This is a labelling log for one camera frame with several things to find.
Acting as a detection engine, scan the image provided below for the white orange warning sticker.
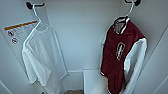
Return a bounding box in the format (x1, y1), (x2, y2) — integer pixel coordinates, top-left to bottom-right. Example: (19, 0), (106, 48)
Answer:
(2, 20), (40, 46)

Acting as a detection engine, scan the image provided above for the white wardrobe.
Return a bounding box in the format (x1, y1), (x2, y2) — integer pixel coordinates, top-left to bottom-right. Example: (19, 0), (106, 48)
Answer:
(0, 0), (168, 94)

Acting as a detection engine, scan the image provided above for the white wardrobe door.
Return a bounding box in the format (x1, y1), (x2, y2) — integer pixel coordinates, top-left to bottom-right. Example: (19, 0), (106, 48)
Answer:
(141, 28), (168, 94)

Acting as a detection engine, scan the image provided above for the white wardrobe shelf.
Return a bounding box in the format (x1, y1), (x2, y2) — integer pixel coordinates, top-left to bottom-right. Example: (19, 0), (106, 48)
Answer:
(82, 68), (110, 94)

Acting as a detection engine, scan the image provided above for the dark red varsity jacket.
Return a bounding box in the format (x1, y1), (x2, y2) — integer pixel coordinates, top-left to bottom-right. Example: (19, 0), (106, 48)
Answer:
(99, 16), (149, 94)

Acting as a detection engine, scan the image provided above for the white clothes hanger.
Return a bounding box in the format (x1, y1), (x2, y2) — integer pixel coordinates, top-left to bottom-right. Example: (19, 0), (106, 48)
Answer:
(114, 1), (138, 22)
(30, 4), (52, 32)

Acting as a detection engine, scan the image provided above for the white shirt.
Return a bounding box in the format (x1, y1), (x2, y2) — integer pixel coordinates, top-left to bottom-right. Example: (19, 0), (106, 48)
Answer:
(21, 23), (69, 94)

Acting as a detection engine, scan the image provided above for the black wall hook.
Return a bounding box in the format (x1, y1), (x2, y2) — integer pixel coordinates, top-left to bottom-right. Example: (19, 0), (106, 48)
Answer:
(25, 1), (46, 10)
(123, 0), (142, 6)

